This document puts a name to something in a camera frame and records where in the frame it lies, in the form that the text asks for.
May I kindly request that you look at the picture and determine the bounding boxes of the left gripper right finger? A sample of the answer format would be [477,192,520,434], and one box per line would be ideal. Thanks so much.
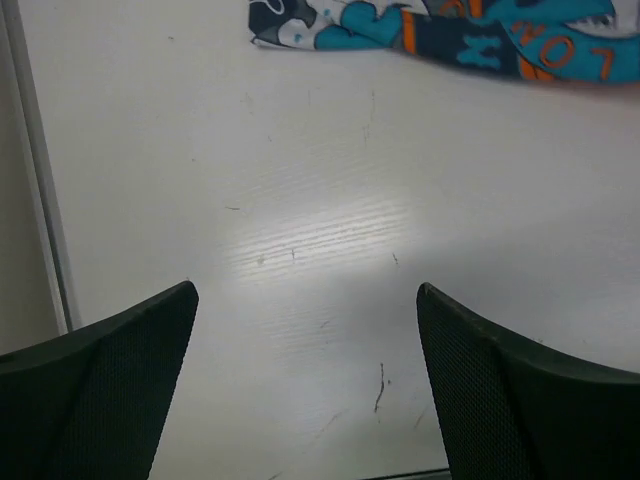
[416,283,639,479]

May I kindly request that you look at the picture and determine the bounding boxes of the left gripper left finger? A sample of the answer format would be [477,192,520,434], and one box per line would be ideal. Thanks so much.
[1,281,199,479]

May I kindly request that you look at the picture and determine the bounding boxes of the colourful patterned shorts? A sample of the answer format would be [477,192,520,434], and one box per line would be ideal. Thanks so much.
[248,0,639,85]

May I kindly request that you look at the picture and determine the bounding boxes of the aluminium table edge rail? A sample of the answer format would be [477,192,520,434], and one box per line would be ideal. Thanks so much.
[1,1,81,334]

